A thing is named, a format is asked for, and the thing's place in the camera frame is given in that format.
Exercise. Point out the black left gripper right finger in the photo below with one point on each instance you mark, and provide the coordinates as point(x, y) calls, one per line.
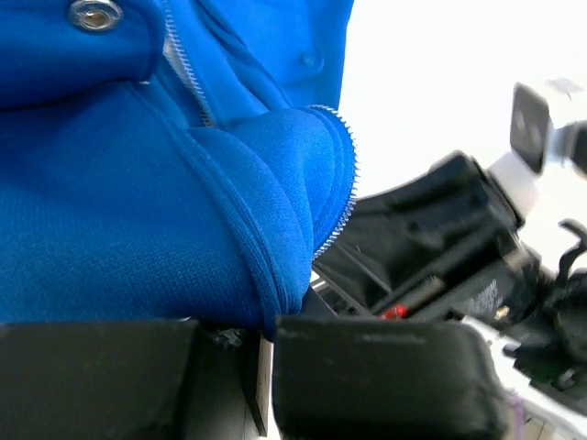
point(368, 378)

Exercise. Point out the blue jacket white lining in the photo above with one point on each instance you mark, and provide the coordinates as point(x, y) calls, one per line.
point(170, 158)

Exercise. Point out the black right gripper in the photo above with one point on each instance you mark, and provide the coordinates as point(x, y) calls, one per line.
point(446, 245)

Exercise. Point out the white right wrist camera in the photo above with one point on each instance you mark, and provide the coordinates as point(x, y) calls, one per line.
point(547, 128)

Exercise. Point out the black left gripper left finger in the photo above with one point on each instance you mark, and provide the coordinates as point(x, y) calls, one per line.
point(157, 379)

